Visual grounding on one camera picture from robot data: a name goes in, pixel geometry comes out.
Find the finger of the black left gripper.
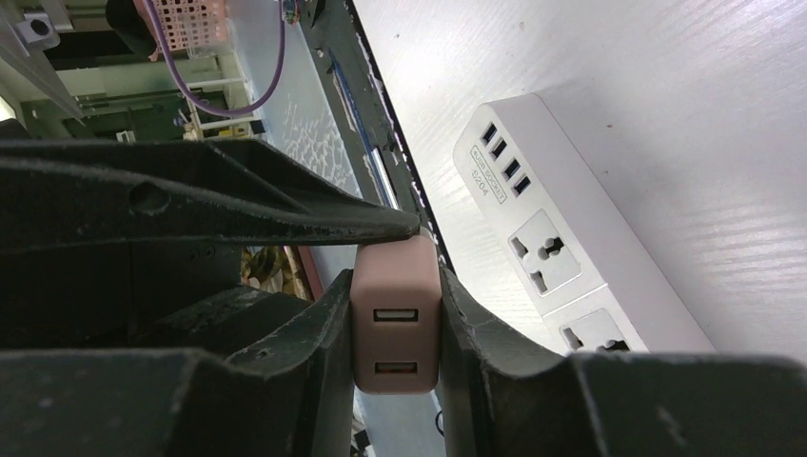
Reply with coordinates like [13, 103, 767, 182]
[1, 140, 420, 253]

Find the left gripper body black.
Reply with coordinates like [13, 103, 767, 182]
[1, 242, 308, 350]

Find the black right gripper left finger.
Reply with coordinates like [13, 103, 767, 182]
[1, 269, 354, 456]

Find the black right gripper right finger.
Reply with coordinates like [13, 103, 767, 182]
[438, 268, 806, 456]

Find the pink adapter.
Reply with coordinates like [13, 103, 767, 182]
[349, 234, 443, 395]

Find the white slim power strip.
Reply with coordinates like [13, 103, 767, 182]
[453, 93, 713, 352]

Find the pink plastic basket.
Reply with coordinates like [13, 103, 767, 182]
[134, 0, 228, 58]

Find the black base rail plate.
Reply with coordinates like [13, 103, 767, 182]
[297, 0, 454, 269]

